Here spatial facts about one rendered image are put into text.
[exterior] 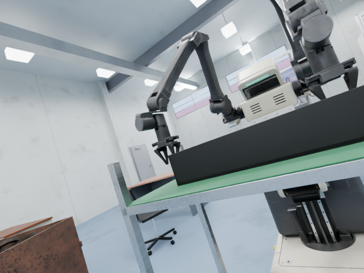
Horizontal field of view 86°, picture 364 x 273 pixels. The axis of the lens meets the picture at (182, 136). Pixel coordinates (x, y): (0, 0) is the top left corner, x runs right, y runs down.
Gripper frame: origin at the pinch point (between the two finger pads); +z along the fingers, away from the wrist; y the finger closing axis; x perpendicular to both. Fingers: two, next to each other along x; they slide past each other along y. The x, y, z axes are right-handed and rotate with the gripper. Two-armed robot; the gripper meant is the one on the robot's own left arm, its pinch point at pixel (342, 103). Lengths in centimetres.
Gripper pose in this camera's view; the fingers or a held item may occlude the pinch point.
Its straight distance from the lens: 64.1
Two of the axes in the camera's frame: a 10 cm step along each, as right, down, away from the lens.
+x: 5.4, -0.9, 8.4
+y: 7.8, -3.3, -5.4
